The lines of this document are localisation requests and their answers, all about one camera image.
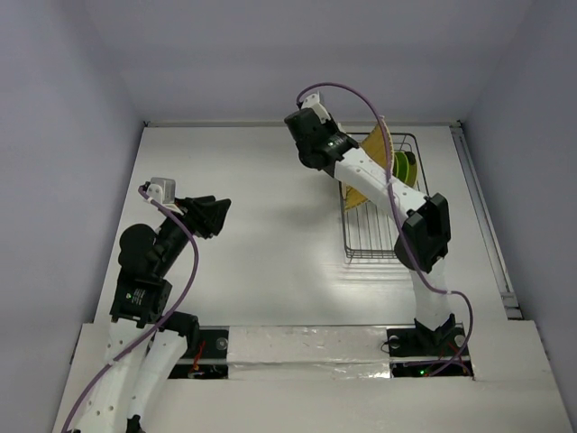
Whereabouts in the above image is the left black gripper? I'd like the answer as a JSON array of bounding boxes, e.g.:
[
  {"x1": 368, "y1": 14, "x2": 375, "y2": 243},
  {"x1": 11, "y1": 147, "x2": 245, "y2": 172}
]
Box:
[{"x1": 154, "y1": 195, "x2": 231, "y2": 274}]

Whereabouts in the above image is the square bamboo tray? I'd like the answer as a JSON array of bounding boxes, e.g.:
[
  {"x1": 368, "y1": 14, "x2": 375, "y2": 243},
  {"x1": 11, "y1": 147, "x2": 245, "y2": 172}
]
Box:
[{"x1": 335, "y1": 115, "x2": 394, "y2": 214}]

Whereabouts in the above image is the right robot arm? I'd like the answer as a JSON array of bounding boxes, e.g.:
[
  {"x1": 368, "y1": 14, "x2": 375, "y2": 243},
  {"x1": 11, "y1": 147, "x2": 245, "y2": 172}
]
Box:
[{"x1": 284, "y1": 108, "x2": 455, "y2": 355}]

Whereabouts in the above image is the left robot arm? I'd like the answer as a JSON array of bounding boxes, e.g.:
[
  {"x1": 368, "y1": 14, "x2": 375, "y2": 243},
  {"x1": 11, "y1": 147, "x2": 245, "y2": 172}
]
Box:
[{"x1": 62, "y1": 193, "x2": 232, "y2": 432}]

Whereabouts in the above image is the green plate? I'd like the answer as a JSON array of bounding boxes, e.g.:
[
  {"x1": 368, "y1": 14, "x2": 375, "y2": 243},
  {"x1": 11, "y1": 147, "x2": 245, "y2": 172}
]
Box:
[{"x1": 393, "y1": 151, "x2": 418, "y2": 188}]

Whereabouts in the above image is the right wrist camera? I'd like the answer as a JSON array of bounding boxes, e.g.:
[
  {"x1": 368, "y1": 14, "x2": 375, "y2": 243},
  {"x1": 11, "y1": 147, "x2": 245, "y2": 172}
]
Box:
[{"x1": 298, "y1": 92, "x2": 331, "y2": 124}]

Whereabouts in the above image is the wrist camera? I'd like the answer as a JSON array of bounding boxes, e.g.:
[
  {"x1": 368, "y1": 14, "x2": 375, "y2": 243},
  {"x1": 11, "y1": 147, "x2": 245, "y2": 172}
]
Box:
[
  {"x1": 298, "y1": 92, "x2": 331, "y2": 124},
  {"x1": 144, "y1": 177, "x2": 176, "y2": 209}
]

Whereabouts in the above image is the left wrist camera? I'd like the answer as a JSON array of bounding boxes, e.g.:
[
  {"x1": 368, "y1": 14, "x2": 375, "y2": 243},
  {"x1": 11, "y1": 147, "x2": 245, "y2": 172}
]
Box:
[{"x1": 144, "y1": 177, "x2": 176, "y2": 209}]

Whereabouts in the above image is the black wire dish rack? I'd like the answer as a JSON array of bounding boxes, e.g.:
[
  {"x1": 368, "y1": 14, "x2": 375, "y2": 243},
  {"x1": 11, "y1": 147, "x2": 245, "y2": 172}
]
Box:
[{"x1": 339, "y1": 132, "x2": 429, "y2": 264}]

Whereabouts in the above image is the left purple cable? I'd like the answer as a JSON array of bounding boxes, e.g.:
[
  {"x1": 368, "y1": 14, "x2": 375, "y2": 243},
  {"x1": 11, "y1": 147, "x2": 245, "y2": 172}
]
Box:
[{"x1": 60, "y1": 185, "x2": 202, "y2": 433}]

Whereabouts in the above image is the purple cable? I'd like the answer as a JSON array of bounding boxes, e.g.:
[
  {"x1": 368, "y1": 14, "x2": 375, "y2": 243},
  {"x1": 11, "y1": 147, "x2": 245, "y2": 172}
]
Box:
[
  {"x1": 295, "y1": 82, "x2": 473, "y2": 378},
  {"x1": 60, "y1": 185, "x2": 202, "y2": 433}
]

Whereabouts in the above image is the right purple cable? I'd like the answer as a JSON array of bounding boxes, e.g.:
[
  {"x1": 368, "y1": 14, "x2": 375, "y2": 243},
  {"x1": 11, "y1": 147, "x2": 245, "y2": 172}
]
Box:
[{"x1": 295, "y1": 82, "x2": 473, "y2": 378}]

